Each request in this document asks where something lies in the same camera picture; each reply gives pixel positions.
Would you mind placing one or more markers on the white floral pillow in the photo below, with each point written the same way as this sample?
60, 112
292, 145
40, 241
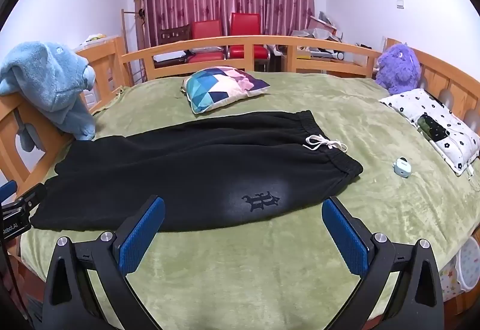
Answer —
450, 142

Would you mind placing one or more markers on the wooden bed frame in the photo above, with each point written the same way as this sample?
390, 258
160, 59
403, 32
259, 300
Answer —
262, 41

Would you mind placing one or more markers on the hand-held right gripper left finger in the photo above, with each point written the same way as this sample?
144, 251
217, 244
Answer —
142, 236

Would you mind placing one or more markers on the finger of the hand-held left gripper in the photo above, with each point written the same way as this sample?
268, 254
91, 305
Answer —
33, 196
7, 191

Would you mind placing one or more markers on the red chair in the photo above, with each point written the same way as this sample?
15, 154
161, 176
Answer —
245, 28
206, 31

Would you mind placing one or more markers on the black pants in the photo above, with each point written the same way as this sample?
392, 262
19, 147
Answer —
187, 172

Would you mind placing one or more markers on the dark green cloth item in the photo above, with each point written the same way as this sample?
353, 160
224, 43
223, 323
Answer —
433, 127

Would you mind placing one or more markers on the blue plush toy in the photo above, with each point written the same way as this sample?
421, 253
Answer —
48, 82

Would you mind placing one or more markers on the white wall switch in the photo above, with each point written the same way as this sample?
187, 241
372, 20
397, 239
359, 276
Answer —
401, 4

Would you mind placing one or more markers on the cluttered table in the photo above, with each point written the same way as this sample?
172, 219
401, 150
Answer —
318, 33

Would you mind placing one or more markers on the geometric patterned pillow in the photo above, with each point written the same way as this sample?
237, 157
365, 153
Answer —
221, 88

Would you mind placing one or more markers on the brown wooden chair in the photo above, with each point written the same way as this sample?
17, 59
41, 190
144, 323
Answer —
174, 33

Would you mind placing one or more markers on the white star-print basket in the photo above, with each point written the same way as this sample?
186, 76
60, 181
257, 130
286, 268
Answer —
467, 266

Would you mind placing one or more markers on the purple plush toy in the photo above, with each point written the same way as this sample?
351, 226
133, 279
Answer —
399, 69

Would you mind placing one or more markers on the green fleece blanket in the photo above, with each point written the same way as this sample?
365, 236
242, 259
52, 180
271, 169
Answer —
262, 277

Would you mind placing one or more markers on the wooden coat rack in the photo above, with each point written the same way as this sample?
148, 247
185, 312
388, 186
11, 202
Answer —
140, 14

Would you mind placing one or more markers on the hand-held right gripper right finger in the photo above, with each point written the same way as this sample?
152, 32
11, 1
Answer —
345, 236

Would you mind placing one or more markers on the light blue earbuds case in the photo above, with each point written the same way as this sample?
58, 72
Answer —
402, 167

